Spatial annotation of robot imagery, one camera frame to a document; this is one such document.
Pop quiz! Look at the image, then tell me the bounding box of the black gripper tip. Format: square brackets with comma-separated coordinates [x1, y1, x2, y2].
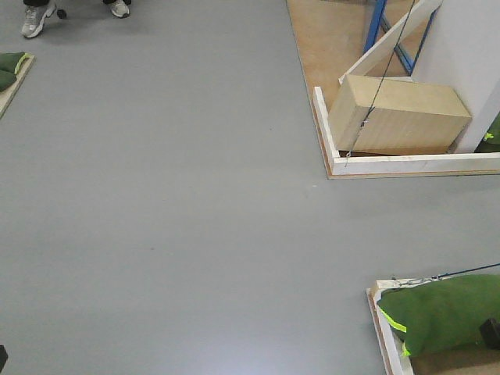
[479, 318, 500, 347]
[0, 345, 9, 371]

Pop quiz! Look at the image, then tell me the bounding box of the plywood door platform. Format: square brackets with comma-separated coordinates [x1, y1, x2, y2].
[286, 0, 500, 181]

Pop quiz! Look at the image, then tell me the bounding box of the lower right plywood platform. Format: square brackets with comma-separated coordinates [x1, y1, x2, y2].
[366, 278, 499, 374]

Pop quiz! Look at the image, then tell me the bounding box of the green sandbag lower right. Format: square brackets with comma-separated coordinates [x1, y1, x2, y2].
[377, 274, 499, 357]

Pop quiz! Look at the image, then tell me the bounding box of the beige wooden block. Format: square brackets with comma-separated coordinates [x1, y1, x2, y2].
[328, 75, 472, 155]

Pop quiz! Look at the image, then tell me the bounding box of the plywood base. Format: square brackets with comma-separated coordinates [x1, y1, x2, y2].
[1, 54, 36, 117]

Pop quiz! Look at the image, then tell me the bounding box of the green sandbag far left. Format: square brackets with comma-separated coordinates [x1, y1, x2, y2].
[0, 52, 31, 92]

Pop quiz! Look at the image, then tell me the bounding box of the white diagonal brace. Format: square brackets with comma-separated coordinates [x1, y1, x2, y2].
[338, 0, 443, 84]

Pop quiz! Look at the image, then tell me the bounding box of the grey left sneaker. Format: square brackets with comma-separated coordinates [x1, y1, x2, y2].
[21, 1, 57, 38]

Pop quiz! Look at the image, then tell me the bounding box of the grey sneaker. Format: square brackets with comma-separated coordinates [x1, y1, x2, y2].
[103, 0, 131, 19]
[21, 1, 57, 38]

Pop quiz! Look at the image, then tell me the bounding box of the grey right sneaker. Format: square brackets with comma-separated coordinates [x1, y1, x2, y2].
[103, 0, 131, 19]

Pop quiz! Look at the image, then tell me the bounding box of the blue rope with chain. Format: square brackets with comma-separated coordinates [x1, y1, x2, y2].
[391, 262, 500, 288]

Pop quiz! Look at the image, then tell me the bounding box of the white wooden frame rail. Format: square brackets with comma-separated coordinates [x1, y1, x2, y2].
[312, 87, 499, 179]

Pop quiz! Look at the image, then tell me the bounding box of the white wall panel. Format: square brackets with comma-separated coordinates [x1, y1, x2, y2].
[412, 1, 499, 153]

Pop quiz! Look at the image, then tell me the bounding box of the blue metal frame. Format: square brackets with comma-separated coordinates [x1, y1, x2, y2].
[362, 1, 436, 76]

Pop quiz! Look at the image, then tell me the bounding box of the dark tension rope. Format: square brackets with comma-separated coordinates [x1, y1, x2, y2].
[344, 0, 417, 168]

